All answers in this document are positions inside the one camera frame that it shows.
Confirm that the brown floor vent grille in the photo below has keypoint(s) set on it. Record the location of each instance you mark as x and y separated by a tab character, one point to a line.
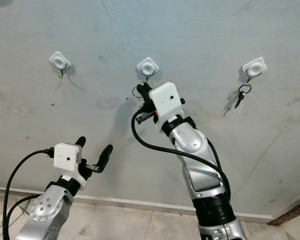
290	212

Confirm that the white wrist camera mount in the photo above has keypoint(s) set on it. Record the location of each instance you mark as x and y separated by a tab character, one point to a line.
67	159
165	100

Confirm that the printed cardboard box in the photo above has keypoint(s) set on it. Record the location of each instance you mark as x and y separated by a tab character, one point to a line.
0	231

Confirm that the white baseboard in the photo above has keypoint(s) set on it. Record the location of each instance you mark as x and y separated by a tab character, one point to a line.
145	205

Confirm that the white square wall hook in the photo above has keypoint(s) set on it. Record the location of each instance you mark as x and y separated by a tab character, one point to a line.
254	66
148	66
59	61

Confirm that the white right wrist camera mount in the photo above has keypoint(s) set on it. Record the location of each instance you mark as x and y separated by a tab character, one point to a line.
165	100

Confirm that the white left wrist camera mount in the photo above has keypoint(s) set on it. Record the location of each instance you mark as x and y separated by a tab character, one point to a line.
67	159

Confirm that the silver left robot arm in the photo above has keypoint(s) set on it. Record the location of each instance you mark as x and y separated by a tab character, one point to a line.
42	215

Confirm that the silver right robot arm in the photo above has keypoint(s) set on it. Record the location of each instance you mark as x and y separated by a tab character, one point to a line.
202	175

